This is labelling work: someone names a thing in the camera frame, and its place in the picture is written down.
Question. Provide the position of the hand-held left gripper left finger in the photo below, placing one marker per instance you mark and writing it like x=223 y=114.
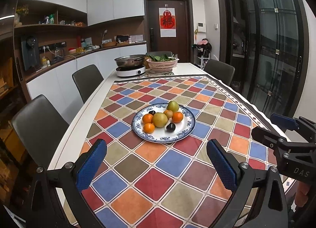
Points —
x=90 y=166

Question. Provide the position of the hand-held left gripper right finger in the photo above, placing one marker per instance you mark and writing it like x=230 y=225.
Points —
x=222 y=166

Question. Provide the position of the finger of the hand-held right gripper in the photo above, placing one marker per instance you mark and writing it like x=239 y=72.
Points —
x=265 y=135
x=284 y=122

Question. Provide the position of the blue patterned white plate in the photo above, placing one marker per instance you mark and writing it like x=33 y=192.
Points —
x=184 y=131

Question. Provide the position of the dark plum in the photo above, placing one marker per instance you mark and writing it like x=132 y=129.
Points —
x=152 y=112
x=170 y=127

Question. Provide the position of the small orange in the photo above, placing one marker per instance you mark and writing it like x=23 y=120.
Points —
x=177 y=117
x=147 y=118

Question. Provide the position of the large orange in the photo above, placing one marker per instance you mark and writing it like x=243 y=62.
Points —
x=148 y=128

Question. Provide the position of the small brownish orange fruit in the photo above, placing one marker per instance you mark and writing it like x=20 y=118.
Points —
x=169 y=113

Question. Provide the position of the large yellow-green pear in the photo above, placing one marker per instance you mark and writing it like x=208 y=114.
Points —
x=159 y=119

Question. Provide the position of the person's right hand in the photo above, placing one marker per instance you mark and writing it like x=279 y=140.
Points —
x=303 y=193

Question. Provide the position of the grey dining chair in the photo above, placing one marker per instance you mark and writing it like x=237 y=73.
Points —
x=158 y=53
x=39 y=124
x=219 y=71
x=87 y=82

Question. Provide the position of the colourful checkered tablecloth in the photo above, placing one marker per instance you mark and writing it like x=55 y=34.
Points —
x=158 y=181

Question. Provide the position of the green round fruit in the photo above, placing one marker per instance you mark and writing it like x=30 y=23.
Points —
x=172 y=106

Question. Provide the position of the black framed glass sliding door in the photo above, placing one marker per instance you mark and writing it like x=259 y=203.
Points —
x=271 y=45

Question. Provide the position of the white lower cabinet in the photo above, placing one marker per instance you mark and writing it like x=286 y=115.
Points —
x=64 y=69

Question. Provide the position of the white rack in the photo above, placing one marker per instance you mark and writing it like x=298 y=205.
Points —
x=201 y=56

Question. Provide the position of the white induction cooker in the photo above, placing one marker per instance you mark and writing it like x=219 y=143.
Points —
x=130 y=71

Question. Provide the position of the metal pot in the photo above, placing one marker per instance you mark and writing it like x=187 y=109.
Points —
x=128 y=61

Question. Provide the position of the pink soft toy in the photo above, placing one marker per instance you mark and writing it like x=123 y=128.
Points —
x=203 y=42

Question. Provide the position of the pink colander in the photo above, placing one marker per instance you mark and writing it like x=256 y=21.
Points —
x=161 y=67

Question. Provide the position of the wicker basket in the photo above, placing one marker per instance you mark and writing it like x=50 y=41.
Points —
x=109 y=44

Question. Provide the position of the teal box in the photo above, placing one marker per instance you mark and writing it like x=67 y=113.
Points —
x=86 y=42

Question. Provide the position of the green leafy vegetables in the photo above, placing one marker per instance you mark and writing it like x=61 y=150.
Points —
x=160 y=58

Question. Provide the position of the white intercom panel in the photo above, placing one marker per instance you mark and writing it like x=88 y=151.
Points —
x=201 y=27

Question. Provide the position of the black countertop appliance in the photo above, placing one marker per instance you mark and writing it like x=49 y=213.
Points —
x=30 y=52

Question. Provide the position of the black bag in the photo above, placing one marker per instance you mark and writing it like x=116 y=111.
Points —
x=122 y=39

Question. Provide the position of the white desk lamp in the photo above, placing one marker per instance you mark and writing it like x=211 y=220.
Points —
x=104 y=35

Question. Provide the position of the dark brown door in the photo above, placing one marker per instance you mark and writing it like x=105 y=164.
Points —
x=182 y=27

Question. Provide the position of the yellow flowers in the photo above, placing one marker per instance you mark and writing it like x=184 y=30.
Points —
x=21 y=11

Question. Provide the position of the wall power strip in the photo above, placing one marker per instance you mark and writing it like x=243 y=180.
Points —
x=53 y=46

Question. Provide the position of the red and white wall calendar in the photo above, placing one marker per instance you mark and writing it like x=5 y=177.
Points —
x=167 y=22

